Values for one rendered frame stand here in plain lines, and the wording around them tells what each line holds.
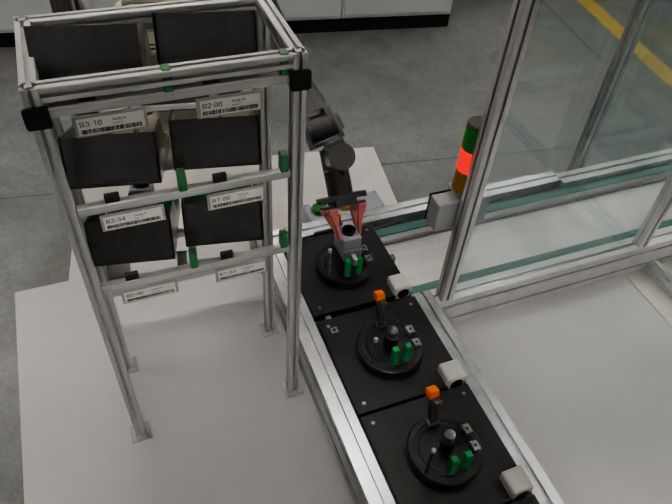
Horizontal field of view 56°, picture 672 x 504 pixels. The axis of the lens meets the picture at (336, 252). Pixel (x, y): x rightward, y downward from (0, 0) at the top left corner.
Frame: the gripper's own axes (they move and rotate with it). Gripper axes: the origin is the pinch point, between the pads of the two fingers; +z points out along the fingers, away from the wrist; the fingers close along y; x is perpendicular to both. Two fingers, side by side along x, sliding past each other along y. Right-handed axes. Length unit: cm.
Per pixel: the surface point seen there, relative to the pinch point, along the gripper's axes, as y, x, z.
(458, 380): 9.4, -22.2, 31.6
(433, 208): 12.9, -17.9, -3.2
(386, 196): 26.8, 38.6, -3.9
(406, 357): 0.8, -18.3, 25.1
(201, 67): -33, -54, -30
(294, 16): 88, 284, -119
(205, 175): -21, 57, -21
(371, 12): 141, 278, -113
